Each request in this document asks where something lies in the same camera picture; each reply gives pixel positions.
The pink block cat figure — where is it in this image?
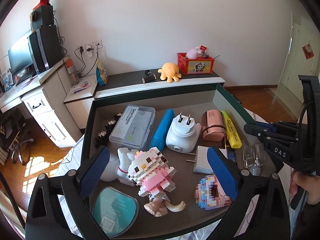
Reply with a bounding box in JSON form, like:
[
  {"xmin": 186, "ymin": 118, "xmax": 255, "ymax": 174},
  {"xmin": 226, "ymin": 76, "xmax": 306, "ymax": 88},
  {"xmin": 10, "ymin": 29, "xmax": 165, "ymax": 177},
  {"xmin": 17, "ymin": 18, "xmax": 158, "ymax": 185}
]
[{"xmin": 127, "ymin": 146, "xmax": 177, "ymax": 200}]

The black computer monitor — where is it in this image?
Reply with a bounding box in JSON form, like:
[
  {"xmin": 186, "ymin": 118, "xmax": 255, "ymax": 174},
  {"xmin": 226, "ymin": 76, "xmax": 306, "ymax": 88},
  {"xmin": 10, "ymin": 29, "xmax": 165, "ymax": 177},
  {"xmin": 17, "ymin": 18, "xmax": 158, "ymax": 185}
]
[{"xmin": 7, "ymin": 29, "xmax": 38, "ymax": 77}]

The black computer tower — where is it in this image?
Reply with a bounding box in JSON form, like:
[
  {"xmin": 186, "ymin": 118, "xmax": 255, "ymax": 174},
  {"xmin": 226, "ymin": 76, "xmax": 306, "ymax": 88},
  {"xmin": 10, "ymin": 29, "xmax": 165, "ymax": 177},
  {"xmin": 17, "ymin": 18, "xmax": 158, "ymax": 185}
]
[{"xmin": 27, "ymin": 24, "xmax": 63, "ymax": 73}]

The clear floss box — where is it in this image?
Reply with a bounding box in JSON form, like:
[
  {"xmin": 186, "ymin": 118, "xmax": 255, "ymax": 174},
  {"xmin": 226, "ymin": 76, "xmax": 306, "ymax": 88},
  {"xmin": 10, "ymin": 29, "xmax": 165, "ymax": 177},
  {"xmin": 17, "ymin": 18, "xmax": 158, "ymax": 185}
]
[{"xmin": 109, "ymin": 104, "xmax": 156, "ymax": 150}]

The black office chair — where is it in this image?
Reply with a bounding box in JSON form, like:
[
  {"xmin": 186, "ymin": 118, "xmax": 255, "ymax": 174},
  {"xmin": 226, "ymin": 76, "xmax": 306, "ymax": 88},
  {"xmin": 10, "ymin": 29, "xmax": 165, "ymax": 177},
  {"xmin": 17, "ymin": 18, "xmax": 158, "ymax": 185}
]
[{"xmin": 0, "ymin": 107, "xmax": 34, "ymax": 165}]

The yellow highlighter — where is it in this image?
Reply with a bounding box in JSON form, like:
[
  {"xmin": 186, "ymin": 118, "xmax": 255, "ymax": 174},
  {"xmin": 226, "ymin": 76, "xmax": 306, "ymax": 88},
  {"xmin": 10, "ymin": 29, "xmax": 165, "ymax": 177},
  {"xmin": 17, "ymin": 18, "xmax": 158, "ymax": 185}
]
[{"xmin": 220, "ymin": 110, "xmax": 243, "ymax": 148}]

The rose gold cup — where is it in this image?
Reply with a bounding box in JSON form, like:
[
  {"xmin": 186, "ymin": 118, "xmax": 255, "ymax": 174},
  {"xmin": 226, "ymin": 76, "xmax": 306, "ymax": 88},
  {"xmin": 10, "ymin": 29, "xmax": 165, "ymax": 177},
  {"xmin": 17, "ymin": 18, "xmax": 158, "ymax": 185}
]
[{"xmin": 201, "ymin": 109, "xmax": 228, "ymax": 142}]

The white charger plug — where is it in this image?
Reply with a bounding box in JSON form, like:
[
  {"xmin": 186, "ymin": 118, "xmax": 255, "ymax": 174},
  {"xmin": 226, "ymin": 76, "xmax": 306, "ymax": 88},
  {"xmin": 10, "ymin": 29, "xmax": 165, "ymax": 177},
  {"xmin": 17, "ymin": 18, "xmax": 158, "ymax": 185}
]
[{"xmin": 186, "ymin": 145, "xmax": 213, "ymax": 174}]

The black hair clip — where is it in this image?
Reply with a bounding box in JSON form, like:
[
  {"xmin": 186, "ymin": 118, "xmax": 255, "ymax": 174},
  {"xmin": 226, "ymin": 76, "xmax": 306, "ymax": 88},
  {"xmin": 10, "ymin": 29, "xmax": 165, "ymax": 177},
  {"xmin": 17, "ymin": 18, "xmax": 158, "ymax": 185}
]
[{"xmin": 95, "ymin": 112, "xmax": 123, "ymax": 148}]

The pink packet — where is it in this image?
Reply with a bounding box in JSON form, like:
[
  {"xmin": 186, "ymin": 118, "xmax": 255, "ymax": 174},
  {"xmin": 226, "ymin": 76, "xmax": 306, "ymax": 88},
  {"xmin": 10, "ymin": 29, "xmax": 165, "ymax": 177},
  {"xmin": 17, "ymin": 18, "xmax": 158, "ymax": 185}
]
[{"xmin": 70, "ymin": 81, "xmax": 90, "ymax": 94}]

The black power cable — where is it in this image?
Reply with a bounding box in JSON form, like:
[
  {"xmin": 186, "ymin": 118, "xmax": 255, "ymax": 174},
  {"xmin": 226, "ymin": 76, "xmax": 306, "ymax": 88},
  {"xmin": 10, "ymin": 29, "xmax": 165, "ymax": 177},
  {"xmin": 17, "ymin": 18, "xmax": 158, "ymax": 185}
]
[{"xmin": 74, "ymin": 47, "xmax": 99, "ymax": 78}]

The blue and white box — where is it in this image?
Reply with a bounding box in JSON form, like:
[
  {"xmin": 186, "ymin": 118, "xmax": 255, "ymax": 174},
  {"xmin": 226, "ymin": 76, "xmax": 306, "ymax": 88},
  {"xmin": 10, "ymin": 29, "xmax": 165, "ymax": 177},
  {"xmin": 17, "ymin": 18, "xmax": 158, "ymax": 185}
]
[{"xmin": 0, "ymin": 69, "xmax": 13, "ymax": 92}]

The white camera-shaped gadget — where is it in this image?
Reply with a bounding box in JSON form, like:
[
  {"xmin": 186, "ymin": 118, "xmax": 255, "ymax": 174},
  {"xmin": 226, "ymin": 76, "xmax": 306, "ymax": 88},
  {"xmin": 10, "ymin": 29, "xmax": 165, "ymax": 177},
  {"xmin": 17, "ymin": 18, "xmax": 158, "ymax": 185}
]
[{"xmin": 165, "ymin": 114, "xmax": 202, "ymax": 154}]

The black flashlight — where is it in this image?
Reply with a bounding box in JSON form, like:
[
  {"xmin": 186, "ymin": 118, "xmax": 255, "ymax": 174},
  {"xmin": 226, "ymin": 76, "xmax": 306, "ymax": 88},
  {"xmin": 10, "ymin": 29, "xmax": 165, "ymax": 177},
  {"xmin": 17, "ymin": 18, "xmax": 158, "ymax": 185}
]
[{"xmin": 141, "ymin": 70, "xmax": 157, "ymax": 83}]

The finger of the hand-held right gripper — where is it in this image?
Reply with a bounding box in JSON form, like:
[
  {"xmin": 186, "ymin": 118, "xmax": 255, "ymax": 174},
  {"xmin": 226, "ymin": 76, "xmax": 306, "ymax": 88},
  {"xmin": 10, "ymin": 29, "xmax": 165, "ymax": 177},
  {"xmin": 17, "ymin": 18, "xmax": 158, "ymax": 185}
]
[
  {"xmin": 256, "ymin": 121, "xmax": 300, "ymax": 135},
  {"xmin": 244, "ymin": 123, "xmax": 275, "ymax": 143}
]

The red door decoration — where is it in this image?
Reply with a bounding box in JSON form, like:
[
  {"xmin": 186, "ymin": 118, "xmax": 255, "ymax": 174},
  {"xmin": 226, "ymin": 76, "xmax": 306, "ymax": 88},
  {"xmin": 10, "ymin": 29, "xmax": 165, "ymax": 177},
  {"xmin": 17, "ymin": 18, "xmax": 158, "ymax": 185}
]
[{"xmin": 302, "ymin": 44, "xmax": 315, "ymax": 59}]

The orange-capped bottle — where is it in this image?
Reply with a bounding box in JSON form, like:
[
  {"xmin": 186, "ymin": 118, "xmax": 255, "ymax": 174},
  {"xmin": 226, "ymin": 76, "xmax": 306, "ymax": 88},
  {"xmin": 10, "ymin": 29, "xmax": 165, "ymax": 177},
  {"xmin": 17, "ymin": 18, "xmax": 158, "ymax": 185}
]
[{"xmin": 65, "ymin": 59, "xmax": 80, "ymax": 85}]

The person's right hand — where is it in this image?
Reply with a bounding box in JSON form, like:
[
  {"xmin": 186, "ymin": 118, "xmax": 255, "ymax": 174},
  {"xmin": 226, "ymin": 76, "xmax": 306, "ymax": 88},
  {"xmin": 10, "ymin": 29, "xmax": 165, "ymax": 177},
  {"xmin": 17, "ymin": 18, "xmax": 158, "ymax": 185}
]
[{"xmin": 289, "ymin": 172, "xmax": 320, "ymax": 205}]

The blue highlighter marker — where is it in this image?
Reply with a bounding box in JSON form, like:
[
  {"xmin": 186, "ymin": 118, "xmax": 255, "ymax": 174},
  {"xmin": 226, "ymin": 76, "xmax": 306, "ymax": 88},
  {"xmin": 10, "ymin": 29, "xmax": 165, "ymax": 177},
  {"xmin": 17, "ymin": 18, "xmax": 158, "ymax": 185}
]
[{"xmin": 149, "ymin": 109, "xmax": 175, "ymax": 153}]

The pastel block donut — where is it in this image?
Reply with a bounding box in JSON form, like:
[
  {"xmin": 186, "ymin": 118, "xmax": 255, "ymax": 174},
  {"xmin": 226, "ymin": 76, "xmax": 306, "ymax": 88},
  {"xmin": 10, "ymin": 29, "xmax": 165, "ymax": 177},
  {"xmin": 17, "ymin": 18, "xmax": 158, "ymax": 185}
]
[{"xmin": 194, "ymin": 174, "xmax": 232, "ymax": 209}]

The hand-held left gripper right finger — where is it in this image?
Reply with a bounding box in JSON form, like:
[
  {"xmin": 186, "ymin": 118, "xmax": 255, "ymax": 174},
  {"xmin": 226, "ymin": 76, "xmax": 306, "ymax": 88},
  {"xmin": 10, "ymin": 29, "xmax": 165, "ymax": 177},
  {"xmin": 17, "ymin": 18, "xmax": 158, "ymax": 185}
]
[{"xmin": 207, "ymin": 146, "xmax": 292, "ymax": 240}]

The white nightstand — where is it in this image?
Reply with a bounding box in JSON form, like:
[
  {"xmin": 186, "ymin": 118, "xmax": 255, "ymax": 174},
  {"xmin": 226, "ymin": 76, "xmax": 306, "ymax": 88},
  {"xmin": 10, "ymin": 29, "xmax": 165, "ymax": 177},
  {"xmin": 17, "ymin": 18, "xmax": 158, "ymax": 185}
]
[{"xmin": 63, "ymin": 74, "xmax": 100, "ymax": 135}]

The black speaker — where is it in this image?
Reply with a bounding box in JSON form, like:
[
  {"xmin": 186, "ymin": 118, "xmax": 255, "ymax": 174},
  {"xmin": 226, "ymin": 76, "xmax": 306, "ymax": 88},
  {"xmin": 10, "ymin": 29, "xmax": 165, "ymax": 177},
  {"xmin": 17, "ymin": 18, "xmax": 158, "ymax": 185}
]
[{"xmin": 30, "ymin": 5, "xmax": 54, "ymax": 30}]

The black and white low cabinet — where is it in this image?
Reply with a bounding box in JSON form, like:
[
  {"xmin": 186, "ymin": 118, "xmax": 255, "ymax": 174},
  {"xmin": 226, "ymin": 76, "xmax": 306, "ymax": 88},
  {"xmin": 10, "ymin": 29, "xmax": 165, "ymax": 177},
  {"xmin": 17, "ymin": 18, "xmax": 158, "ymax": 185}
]
[{"xmin": 95, "ymin": 67, "xmax": 225, "ymax": 99}]

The pink book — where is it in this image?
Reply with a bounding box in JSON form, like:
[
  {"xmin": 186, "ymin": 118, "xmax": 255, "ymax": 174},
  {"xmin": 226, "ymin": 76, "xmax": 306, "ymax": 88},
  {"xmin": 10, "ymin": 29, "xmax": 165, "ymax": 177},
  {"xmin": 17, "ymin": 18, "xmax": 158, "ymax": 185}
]
[{"xmin": 16, "ymin": 76, "xmax": 38, "ymax": 87}]

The white animal figurine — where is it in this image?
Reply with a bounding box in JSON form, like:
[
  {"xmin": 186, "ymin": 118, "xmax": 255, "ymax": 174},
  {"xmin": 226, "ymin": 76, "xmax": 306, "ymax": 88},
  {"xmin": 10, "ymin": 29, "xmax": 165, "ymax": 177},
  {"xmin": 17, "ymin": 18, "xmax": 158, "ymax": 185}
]
[{"xmin": 100, "ymin": 147, "xmax": 140, "ymax": 187}]

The clear glass bottle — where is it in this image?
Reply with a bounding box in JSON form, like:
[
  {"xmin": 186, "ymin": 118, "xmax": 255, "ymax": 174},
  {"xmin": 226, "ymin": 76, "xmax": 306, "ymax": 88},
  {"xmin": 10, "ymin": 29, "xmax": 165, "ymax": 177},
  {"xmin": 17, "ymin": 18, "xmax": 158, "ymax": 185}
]
[{"xmin": 242, "ymin": 144, "xmax": 267, "ymax": 177}]

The teal oval case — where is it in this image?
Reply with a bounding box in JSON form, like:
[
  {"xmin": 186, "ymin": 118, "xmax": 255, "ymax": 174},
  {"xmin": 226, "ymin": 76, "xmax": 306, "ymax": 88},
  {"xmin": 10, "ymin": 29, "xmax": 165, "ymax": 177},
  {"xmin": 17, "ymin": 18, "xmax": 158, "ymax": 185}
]
[{"xmin": 92, "ymin": 186, "xmax": 139, "ymax": 238}]

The small blue box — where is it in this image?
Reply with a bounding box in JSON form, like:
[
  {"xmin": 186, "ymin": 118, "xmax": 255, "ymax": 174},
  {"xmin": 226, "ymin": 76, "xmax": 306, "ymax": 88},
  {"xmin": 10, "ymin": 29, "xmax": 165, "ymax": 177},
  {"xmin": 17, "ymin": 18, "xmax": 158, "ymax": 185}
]
[{"xmin": 225, "ymin": 146, "xmax": 238, "ymax": 164}]

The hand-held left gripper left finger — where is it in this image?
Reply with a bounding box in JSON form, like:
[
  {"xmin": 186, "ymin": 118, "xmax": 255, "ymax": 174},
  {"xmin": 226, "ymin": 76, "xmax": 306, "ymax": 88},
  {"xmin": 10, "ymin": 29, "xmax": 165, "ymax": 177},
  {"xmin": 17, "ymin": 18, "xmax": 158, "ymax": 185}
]
[{"xmin": 25, "ymin": 145, "xmax": 111, "ymax": 240}]

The pink storage box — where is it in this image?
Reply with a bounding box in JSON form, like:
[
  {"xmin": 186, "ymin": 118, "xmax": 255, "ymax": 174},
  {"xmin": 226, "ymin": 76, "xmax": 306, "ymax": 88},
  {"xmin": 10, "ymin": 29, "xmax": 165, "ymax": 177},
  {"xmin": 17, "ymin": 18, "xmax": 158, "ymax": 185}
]
[{"xmin": 67, "ymin": 83, "xmax": 292, "ymax": 240}]

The red printed crate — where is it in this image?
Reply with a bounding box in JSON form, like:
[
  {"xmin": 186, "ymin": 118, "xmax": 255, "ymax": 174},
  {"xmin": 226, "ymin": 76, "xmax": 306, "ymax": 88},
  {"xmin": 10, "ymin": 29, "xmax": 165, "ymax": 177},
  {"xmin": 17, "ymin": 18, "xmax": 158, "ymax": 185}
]
[{"xmin": 177, "ymin": 52, "xmax": 215, "ymax": 75}]

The pink pig figurine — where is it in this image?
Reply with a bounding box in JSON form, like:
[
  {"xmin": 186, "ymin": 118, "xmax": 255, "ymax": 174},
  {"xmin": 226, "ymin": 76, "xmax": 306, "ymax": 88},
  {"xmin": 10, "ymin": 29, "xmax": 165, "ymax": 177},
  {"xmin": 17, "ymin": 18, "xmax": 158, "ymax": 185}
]
[{"xmin": 144, "ymin": 195, "xmax": 187, "ymax": 218}]

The blue snack bag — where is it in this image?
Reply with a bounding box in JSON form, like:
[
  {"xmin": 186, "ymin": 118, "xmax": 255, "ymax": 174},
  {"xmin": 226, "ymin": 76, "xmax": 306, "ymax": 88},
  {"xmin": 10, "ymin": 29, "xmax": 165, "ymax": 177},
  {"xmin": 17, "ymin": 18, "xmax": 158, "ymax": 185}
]
[{"xmin": 96, "ymin": 59, "xmax": 109, "ymax": 85}]

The white desk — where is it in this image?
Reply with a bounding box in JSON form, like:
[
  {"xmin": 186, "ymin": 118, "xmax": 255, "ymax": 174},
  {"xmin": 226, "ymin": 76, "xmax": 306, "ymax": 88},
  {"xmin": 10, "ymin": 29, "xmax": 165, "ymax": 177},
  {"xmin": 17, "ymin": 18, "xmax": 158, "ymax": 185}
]
[{"xmin": 0, "ymin": 57, "xmax": 85, "ymax": 148}]

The yellow octopus plush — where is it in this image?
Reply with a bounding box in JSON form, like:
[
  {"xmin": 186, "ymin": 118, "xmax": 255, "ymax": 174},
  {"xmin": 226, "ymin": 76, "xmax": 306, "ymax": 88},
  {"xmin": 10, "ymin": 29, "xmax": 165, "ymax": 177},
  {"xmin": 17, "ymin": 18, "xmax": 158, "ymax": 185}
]
[{"xmin": 157, "ymin": 62, "xmax": 181, "ymax": 83}]

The white door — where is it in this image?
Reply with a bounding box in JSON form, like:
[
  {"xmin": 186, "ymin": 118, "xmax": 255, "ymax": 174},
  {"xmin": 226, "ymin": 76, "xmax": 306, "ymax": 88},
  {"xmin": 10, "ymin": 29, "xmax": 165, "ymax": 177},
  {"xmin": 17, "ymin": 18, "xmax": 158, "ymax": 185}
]
[{"xmin": 276, "ymin": 10, "xmax": 295, "ymax": 94}]

